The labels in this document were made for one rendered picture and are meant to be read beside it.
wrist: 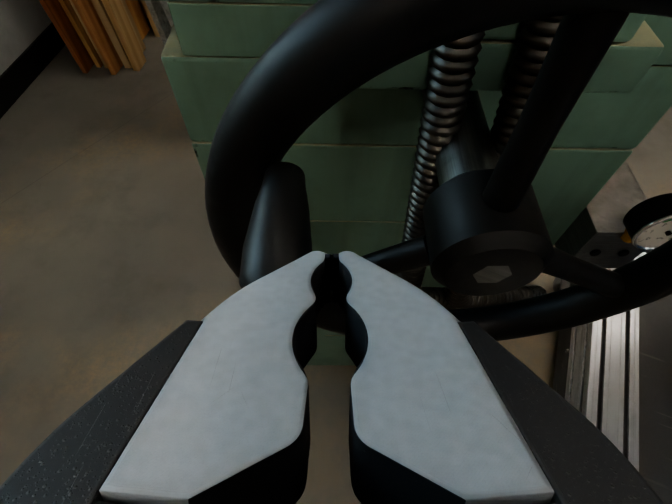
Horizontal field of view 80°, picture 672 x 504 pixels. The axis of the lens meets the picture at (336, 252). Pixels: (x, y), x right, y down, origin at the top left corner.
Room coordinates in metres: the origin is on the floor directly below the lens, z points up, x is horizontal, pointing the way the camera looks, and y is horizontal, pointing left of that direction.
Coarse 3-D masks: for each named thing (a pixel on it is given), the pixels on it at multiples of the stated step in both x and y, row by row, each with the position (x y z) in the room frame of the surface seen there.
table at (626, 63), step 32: (160, 0) 0.30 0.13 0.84; (192, 0) 0.30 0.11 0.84; (224, 0) 0.30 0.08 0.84; (256, 0) 0.30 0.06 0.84; (288, 0) 0.30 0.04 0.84; (640, 32) 0.22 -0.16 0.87; (416, 64) 0.21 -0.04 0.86; (480, 64) 0.21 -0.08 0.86; (608, 64) 0.21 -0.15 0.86; (640, 64) 0.21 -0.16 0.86
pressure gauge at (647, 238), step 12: (648, 204) 0.27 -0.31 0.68; (660, 204) 0.26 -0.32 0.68; (636, 216) 0.26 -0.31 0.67; (648, 216) 0.26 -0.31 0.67; (660, 216) 0.25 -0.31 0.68; (636, 228) 0.25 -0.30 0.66; (648, 228) 0.25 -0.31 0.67; (660, 228) 0.25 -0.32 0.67; (624, 240) 0.27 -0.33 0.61; (636, 240) 0.25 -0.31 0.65; (648, 240) 0.25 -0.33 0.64; (660, 240) 0.25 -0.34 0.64
